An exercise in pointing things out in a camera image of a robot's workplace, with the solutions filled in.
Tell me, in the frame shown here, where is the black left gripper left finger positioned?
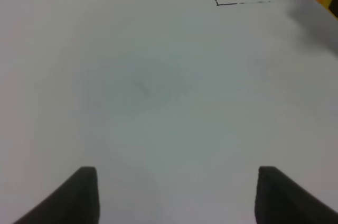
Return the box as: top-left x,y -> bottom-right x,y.
15,166 -> 100,224

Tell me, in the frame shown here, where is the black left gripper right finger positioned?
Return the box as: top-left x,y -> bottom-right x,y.
255,166 -> 337,224

